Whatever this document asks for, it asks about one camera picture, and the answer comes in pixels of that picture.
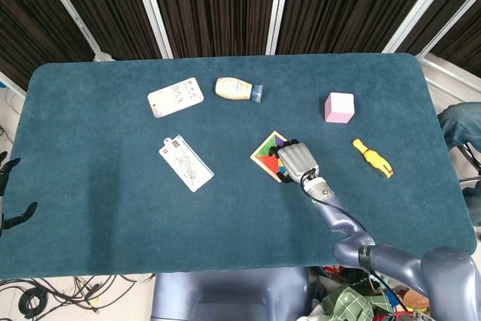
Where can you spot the green checkered cloth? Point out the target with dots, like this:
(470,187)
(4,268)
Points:
(347,304)

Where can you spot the white zip pouch package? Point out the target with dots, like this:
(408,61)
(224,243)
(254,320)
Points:
(186,163)

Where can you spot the brown round toy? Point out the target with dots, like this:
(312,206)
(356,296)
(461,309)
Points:
(417,298)

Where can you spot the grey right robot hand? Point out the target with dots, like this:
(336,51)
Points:
(298,159)

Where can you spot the yellow rubber chicken toy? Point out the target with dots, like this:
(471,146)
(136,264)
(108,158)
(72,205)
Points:
(372,157)

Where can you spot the green tangram triangle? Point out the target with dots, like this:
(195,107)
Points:
(267,145)

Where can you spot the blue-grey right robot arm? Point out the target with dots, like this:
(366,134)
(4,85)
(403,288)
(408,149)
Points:
(379,257)

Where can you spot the black stool frame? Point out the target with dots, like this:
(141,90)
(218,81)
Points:
(471,159)

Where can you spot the purple tangram piece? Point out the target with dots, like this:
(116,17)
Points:
(280,142)

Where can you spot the blue-grey robot torso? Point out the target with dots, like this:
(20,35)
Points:
(229,294)

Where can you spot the black corrugated screen panel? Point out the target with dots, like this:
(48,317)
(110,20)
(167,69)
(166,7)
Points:
(349,5)
(34,16)
(109,5)
(464,46)
(443,9)
(214,5)

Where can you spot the teal felt table mat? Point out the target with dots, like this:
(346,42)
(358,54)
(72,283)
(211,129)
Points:
(112,204)

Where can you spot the cream mayonnaise bottle blue cap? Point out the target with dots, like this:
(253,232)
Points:
(235,89)

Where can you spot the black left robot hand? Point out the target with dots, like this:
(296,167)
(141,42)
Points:
(5,174)

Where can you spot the colourful wooden tangram puzzle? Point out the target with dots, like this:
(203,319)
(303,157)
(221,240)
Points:
(266,161)

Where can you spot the pink foam cube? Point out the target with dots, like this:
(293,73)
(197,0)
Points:
(340,108)

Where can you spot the red tangram triangle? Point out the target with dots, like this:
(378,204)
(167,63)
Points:
(268,167)

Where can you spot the person's leg in jeans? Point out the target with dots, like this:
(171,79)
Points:
(460,122)

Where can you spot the white printed card package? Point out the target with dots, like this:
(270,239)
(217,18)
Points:
(176,97)

